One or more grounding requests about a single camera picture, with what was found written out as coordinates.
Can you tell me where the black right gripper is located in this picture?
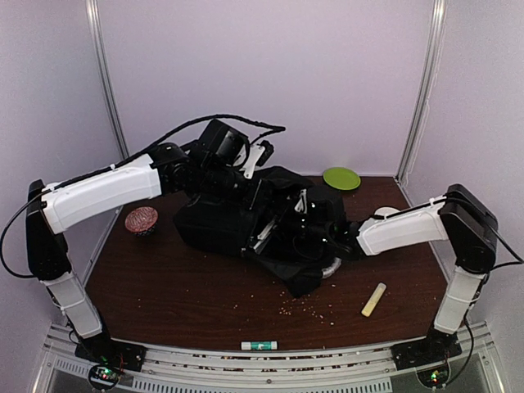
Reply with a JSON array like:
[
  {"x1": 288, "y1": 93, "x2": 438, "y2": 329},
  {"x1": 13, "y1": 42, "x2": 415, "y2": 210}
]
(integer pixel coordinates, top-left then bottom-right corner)
[{"x1": 255, "y1": 196, "x2": 332, "y2": 246}]

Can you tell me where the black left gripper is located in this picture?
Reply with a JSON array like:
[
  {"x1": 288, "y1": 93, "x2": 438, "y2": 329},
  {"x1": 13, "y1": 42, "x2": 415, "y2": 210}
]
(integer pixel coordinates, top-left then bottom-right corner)
[{"x1": 199, "y1": 161, "x2": 273, "y2": 212}]

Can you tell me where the black student backpack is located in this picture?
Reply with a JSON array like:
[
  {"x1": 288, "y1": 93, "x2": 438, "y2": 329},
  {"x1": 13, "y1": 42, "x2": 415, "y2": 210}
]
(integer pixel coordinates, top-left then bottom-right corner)
[{"x1": 169, "y1": 165, "x2": 342, "y2": 298}]

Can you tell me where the yellow highlighter marker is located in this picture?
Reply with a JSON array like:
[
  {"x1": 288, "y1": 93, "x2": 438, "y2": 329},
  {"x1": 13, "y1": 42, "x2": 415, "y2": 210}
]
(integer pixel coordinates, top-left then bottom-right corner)
[{"x1": 361, "y1": 282, "x2": 386, "y2": 318}]

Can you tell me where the green white glue stick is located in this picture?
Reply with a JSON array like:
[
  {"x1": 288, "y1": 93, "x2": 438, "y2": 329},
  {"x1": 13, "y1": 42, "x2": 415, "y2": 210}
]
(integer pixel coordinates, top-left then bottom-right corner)
[{"x1": 241, "y1": 341, "x2": 278, "y2": 351}]

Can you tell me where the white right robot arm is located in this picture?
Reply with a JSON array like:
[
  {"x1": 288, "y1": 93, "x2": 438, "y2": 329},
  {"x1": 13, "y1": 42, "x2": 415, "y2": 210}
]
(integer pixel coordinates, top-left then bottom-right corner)
[{"x1": 281, "y1": 184, "x2": 498, "y2": 362}]

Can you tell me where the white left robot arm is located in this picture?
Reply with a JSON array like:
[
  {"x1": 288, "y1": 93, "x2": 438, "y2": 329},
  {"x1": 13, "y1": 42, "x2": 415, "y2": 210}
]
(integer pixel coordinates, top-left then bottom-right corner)
[{"x1": 25, "y1": 115, "x2": 272, "y2": 364}]

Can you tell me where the green plate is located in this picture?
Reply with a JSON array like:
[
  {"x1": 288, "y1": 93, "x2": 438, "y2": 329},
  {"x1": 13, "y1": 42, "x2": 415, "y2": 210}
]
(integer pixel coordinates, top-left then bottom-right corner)
[{"x1": 323, "y1": 167, "x2": 361, "y2": 191}]

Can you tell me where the white bowl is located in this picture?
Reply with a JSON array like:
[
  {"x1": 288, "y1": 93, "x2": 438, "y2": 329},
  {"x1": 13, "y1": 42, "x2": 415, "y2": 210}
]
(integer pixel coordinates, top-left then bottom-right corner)
[{"x1": 374, "y1": 206, "x2": 399, "y2": 217}]

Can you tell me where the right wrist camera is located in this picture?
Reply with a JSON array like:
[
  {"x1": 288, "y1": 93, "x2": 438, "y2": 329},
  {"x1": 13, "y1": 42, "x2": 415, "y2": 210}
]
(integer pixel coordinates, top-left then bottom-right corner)
[{"x1": 295, "y1": 189, "x2": 308, "y2": 215}]

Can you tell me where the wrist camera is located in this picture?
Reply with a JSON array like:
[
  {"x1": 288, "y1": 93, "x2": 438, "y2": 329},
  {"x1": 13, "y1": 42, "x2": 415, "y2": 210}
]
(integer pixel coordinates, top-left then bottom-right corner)
[
  {"x1": 295, "y1": 189, "x2": 308, "y2": 215},
  {"x1": 242, "y1": 141, "x2": 274, "y2": 179}
]

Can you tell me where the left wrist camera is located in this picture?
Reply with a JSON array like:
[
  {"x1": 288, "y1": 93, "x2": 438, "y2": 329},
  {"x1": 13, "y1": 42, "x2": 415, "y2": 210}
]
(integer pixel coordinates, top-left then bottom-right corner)
[{"x1": 242, "y1": 141, "x2": 274, "y2": 179}]

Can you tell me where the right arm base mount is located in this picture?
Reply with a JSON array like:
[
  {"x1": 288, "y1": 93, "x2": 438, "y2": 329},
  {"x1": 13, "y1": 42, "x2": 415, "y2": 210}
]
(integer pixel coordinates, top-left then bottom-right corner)
[{"x1": 391, "y1": 337, "x2": 463, "y2": 371}]

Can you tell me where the left aluminium frame post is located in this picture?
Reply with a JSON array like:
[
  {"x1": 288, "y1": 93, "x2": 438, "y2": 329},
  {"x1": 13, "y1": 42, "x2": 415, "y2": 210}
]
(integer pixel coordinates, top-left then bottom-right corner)
[{"x1": 85, "y1": 0, "x2": 130, "y2": 160}]

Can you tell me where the aluminium frame post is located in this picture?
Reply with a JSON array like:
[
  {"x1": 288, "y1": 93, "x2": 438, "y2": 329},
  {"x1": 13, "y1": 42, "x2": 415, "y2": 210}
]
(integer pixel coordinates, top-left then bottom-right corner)
[
  {"x1": 85, "y1": 0, "x2": 130, "y2": 160},
  {"x1": 396, "y1": 0, "x2": 447, "y2": 186}
]

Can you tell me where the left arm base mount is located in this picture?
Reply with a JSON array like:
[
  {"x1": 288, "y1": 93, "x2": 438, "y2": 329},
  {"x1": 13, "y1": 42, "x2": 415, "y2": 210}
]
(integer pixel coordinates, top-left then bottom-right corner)
[{"x1": 75, "y1": 339, "x2": 147, "y2": 372}]

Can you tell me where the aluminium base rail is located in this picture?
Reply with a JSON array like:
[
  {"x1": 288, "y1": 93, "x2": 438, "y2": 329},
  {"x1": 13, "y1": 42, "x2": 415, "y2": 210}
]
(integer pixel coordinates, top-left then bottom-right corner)
[{"x1": 40, "y1": 321, "x2": 492, "y2": 393}]

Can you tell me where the right aluminium frame post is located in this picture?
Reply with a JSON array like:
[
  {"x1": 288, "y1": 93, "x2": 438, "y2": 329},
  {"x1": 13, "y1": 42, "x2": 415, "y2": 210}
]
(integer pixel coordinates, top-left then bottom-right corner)
[{"x1": 396, "y1": 0, "x2": 447, "y2": 186}]

